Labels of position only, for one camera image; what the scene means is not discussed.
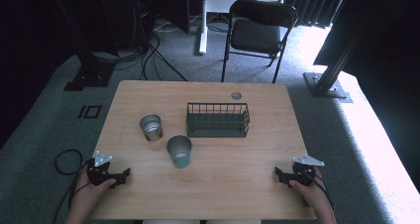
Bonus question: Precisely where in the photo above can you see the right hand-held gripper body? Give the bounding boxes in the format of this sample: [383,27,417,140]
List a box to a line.
[291,153,326,187]

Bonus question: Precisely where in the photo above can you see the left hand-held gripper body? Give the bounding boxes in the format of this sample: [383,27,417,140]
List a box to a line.
[86,150,113,187]

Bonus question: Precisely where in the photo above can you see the person's right hand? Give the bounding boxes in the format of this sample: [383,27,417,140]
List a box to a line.
[288,167,335,216]

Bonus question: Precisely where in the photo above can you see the person's left hand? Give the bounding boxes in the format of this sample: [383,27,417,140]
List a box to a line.
[69,166,118,218]

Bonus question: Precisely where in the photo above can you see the silver metal cup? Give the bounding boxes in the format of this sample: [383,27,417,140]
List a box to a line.
[139,113,164,143]

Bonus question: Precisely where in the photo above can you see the teal metal cup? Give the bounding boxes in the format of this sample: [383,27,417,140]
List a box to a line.
[165,134,193,169]

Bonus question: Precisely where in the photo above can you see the black stand with flat base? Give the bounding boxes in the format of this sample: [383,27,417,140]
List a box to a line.
[49,0,116,92]

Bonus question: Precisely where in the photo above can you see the black folding chair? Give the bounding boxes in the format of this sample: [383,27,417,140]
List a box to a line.
[220,0,299,85]

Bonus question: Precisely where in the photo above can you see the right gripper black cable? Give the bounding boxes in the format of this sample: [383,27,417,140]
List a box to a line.
[301,168,337,213]

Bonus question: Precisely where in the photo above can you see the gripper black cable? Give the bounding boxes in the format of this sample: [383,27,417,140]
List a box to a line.
[52,148,92,224]
[301,168,337,213]

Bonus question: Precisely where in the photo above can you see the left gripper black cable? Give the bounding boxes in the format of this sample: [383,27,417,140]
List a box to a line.
[52,148,92,224]

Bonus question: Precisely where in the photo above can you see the dark wire basket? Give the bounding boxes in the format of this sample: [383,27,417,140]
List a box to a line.
[185,101,251,139]

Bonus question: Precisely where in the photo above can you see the black metal post with base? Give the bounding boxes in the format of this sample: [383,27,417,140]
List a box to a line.
[302,5,377,104]

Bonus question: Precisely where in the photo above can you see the black floor cables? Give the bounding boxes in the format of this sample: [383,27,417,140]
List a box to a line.
[90,0,229,83]

